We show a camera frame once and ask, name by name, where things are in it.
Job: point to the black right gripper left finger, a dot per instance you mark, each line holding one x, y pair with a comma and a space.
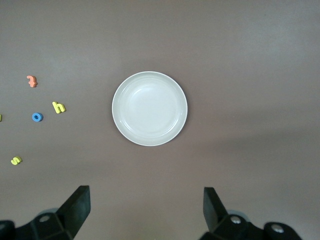
72, 212

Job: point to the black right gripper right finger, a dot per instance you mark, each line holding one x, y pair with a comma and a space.
215, 212

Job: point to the blue foam letter o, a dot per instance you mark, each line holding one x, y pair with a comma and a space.
40, 117

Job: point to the yellow foam letter h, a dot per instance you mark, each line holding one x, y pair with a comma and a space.
56, 107

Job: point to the orange foam letter t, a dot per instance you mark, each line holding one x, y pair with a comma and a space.
32, 81

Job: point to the yellow foam letter s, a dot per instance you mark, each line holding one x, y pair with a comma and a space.
16, 160

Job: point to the beige round plate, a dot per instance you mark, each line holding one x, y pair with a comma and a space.
149, 108

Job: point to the brown table cover sheet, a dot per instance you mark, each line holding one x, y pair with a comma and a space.
225, 62

